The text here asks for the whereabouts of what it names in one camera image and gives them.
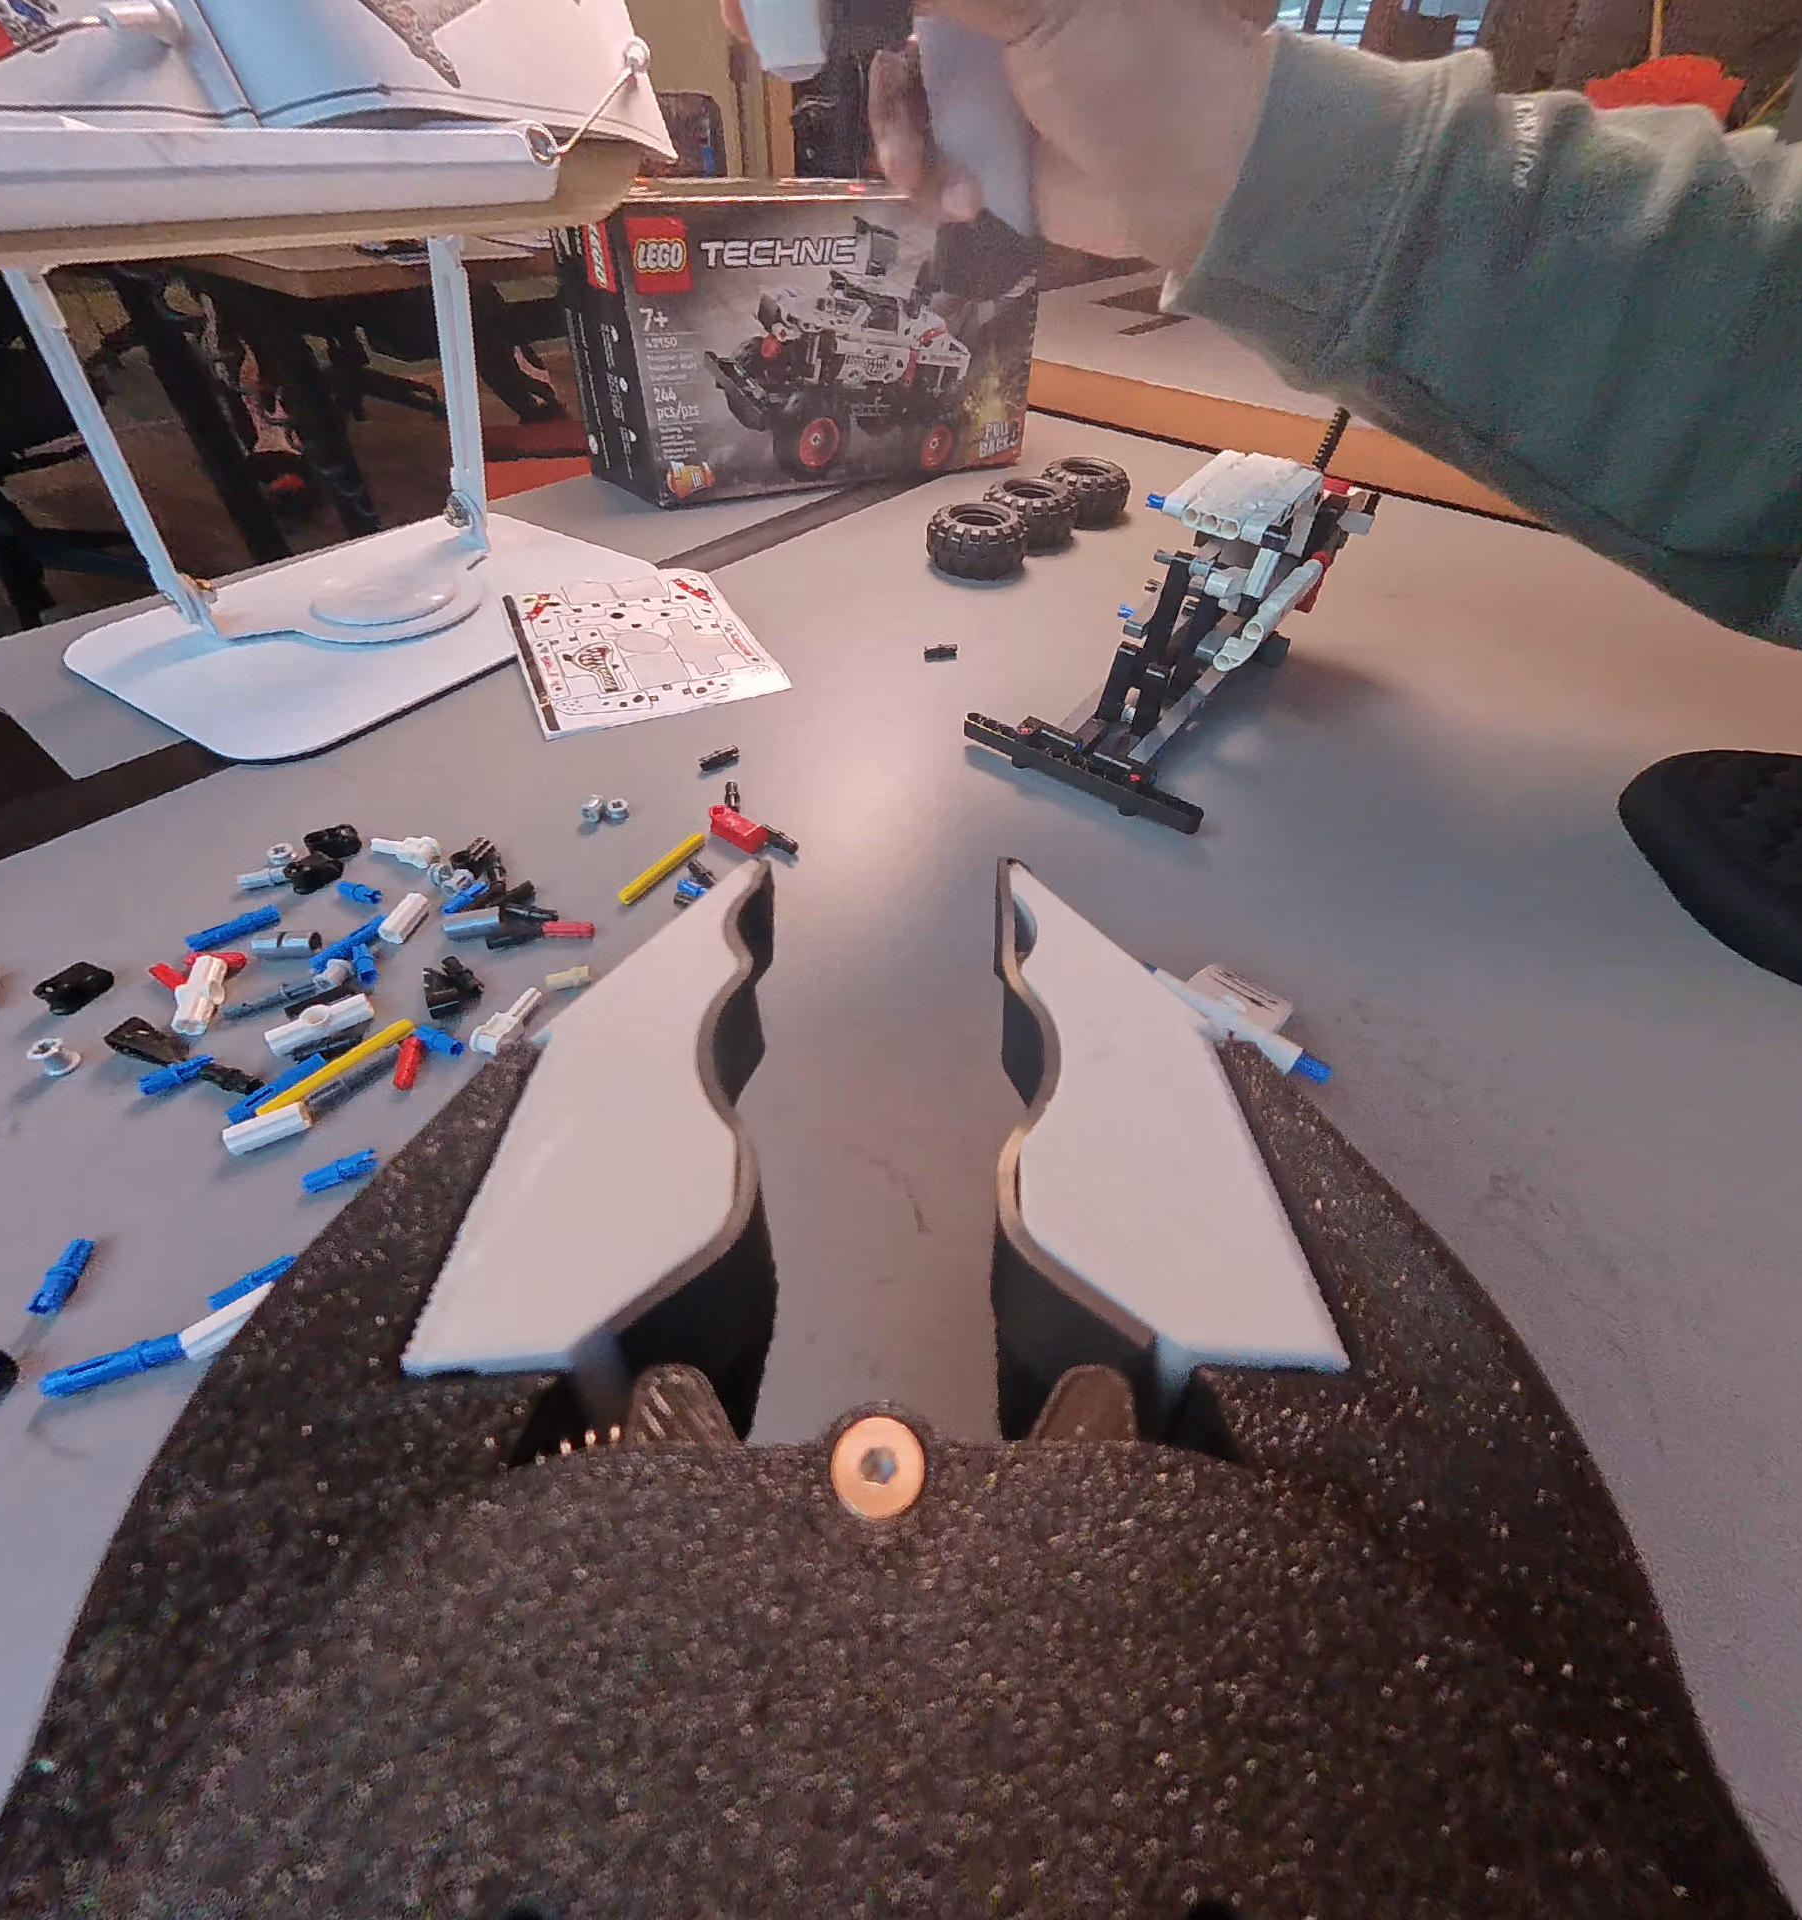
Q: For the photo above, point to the white book stand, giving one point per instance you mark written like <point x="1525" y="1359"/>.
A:
<point x="302" y="615"/>

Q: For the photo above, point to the black toy vehicle chassis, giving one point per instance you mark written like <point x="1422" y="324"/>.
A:
<point x="1186" y="646"/>

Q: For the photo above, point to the white sticker sheet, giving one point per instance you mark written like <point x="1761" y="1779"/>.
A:
<point x="647" y="653"/>

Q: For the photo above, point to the person's right hand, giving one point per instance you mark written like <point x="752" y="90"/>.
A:
<point x="1113" y="121"/>

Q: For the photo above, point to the black toy tyre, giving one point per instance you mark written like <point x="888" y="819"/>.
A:
<point x="977" y="541"/>
<point x="1092" y="486"/>
<point x="1037" y="505"/>

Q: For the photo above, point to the toy set cardboard box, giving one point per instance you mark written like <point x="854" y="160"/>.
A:
<point x="782" y="346"/>

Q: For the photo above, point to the pile of small toy brick parts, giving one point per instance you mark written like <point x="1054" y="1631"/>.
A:
<point x="331" y="991"/>

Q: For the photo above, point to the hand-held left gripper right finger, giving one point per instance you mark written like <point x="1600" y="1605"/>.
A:
<point x="1155" y="1186"/>

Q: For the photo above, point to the black wrist rest pad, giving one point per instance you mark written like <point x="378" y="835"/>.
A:
<point x="1757" y="871"/>

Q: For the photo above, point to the small white toy brick assembly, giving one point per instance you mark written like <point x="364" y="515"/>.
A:
<point x="1236" y="1015"/>

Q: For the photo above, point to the open instruction booklet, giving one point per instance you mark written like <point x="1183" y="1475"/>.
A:
<point x="331" y="60"/>

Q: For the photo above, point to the grey desk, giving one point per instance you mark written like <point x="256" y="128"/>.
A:
<point x="1443" y="1021"/>

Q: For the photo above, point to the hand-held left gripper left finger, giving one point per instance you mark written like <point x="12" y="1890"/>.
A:
<point x="600" y="1186"/>

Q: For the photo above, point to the person's right forearm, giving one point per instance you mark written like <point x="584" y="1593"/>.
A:
<point x="1562" y="331"/>

